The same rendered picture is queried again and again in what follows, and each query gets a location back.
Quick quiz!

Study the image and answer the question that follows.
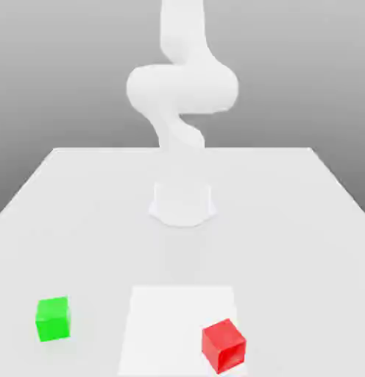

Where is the small green cube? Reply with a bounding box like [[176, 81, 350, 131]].
[[35, 296, 71, 343]]

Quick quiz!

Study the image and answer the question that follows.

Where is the small red cube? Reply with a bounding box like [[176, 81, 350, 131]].
[[201, 317, 247, 376]]

